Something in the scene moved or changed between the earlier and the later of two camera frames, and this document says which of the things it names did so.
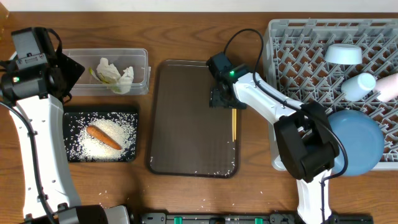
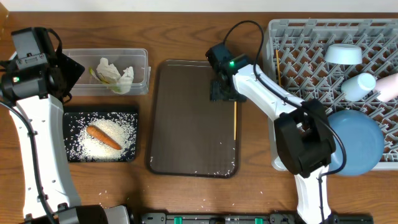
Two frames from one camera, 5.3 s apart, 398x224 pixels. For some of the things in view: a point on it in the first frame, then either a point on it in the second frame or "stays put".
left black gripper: x=71 y=70 stays put
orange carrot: x=103 y=137 stays put
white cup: x=387 y=88 stays put
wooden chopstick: x=233 y=124 → x=278 y=66
